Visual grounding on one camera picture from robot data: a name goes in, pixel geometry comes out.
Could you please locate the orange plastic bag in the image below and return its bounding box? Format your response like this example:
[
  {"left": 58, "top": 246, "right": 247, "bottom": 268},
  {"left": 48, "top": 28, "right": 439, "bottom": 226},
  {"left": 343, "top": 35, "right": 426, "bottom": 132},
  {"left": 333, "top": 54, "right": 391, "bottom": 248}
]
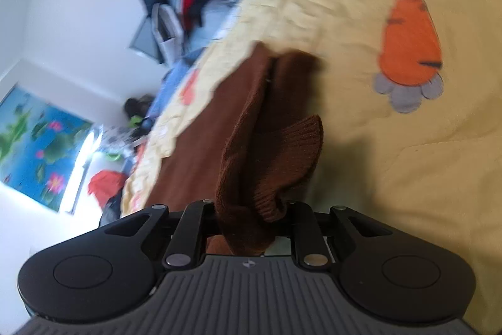
[{"left": 88, "top": 170, "right": 126, "bottom": 208}]

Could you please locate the yellow printed quilt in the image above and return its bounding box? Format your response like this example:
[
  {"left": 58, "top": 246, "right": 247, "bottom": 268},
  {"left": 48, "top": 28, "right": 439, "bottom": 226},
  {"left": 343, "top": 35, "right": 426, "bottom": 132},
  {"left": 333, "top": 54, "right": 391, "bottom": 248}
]
[{"left": 120, "top": 0, "right": 502, "bottom": 335}]

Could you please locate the blue quilted blanket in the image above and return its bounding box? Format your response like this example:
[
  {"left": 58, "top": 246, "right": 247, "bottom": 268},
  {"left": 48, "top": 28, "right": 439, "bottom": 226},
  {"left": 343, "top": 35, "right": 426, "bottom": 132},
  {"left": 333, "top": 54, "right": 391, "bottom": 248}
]
[{"left": 147, "top": 48, "right": 208, "bottom": 124}]

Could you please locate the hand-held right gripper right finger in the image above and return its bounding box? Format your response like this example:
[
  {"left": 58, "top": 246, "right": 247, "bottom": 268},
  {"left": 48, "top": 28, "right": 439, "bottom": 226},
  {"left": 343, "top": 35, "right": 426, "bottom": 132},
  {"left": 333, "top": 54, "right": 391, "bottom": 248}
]
[{"left": 288, "top": 201, "right": 393, "bottom": 268}]

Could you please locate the brown knit sweater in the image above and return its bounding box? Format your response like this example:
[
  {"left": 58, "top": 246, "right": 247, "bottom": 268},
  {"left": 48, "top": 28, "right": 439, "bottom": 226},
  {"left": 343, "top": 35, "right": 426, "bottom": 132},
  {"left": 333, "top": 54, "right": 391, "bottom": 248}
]
[{"left": 147, "top": 42, "right": 326, "bottom": 257}]

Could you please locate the white window sill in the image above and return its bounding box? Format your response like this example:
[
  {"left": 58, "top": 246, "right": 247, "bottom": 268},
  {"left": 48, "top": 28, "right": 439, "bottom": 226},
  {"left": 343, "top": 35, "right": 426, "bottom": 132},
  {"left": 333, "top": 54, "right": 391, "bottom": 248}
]
[{"left": 59, "top": 125, "right": 103, "bottom": 216}]

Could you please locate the grey framed panel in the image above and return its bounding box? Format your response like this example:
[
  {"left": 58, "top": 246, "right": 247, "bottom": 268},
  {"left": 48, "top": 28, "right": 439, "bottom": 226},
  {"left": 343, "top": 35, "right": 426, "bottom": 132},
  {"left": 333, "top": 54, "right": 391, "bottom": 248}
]
[{"left": 129, "top": 17, "right": 165, "bottom": 63}]

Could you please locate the black cloth bundle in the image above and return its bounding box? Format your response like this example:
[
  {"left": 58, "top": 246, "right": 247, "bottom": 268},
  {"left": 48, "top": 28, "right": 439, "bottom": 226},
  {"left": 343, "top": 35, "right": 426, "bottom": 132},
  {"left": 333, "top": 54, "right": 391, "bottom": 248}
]
[{"left": 125, "top": 95, "right": 155, "bottom": 120}]

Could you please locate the lotus flower wall poster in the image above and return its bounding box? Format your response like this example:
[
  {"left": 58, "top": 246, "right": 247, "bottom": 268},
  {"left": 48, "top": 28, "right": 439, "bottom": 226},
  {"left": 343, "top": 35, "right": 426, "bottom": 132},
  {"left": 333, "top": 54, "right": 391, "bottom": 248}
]
[{"left": 0, "top": 84, "right": 93, "bottom": 212}]

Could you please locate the green plastic stool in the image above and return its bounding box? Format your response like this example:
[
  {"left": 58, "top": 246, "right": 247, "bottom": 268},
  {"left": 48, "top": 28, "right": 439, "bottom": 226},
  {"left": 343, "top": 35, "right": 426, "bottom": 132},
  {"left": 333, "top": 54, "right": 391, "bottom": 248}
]
[{"left": 104, "top": 114, "right": 146, "bottom": 163}]

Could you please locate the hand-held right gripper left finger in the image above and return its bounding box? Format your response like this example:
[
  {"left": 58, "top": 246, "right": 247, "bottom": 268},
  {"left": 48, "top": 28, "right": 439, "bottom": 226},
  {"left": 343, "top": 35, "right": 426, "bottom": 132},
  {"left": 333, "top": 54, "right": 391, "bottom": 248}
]
[{"left": 104, "top": 199, "right": 216, "bottom": 270}]

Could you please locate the black garment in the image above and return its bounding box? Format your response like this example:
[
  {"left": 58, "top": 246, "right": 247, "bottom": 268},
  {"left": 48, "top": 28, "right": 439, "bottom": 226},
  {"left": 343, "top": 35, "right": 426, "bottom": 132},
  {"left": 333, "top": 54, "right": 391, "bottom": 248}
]
[{"left": 100, "top": 194, "right": 126, "bottom": 228}]

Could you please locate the grey floral pillow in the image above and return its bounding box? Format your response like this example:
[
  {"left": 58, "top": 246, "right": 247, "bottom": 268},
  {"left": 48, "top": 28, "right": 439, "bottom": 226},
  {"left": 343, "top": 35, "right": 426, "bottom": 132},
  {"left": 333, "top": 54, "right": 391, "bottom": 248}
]
[{"left": 100, "top": 127, "right": 134, "bottom": 155}]

